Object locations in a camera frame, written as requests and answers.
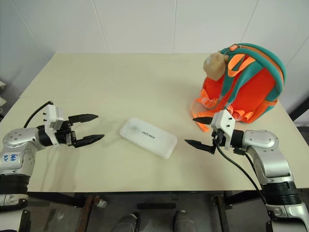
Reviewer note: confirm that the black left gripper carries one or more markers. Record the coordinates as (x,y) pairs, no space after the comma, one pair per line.
(65,136)

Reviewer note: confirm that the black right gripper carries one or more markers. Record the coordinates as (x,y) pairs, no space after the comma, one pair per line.
(216,138)

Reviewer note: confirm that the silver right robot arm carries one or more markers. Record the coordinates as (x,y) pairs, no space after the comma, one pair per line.
(263,142)

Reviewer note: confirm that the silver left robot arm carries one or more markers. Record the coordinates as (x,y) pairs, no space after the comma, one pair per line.
(19,138)

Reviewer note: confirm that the white plastic case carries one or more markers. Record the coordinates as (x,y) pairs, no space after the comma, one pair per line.
(148,137)

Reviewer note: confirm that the orange and teal backpack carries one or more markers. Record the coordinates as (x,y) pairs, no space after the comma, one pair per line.
(253,79)

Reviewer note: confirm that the small clear plastic piece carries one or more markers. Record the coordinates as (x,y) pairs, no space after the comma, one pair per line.
(101,203)

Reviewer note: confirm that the rusty brown metal bar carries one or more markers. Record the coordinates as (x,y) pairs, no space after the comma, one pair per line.
(220,212)
(89,210)

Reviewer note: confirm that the white background object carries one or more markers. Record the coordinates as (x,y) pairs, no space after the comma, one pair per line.
(2,93)

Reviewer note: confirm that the dark rounded shape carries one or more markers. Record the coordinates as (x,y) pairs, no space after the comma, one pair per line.
(126,223)
(183,221)

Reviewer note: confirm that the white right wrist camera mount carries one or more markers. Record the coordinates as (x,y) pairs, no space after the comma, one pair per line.
(224,120)

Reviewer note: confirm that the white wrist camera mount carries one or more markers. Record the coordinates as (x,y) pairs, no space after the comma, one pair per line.
(224,120)
(54,118)

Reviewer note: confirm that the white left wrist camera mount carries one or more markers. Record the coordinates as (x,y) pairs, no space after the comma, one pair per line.
(54,118)

